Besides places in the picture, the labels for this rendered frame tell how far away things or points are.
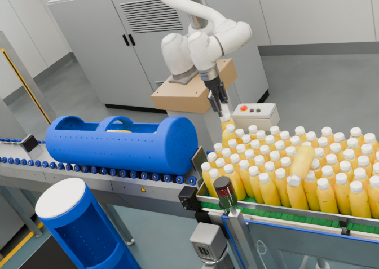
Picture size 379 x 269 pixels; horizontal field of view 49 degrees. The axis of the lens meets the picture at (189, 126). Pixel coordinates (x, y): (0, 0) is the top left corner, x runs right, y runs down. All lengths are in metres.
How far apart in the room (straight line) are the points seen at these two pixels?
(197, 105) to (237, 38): 0.66
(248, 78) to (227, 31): 2.12
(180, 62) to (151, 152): 0.73
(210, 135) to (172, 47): 0.60
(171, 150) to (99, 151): 0.43
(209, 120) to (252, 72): 1.49
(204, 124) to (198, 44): 0.87
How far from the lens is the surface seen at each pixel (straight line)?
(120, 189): 2.35
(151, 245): 3.22
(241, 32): 1.84
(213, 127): 2.61
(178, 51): 2.46
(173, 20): 3.72
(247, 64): 3.91
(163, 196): 2.16
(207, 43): 1.79
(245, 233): 1.62
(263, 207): 1.73
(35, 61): 7.43
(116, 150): 2.10
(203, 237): 1.87
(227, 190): 1.45
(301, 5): 4.57
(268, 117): 2.00
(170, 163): 1.94
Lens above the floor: 2.19
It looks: 31 degrees down
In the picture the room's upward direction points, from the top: 23 degrees counter-clockwise
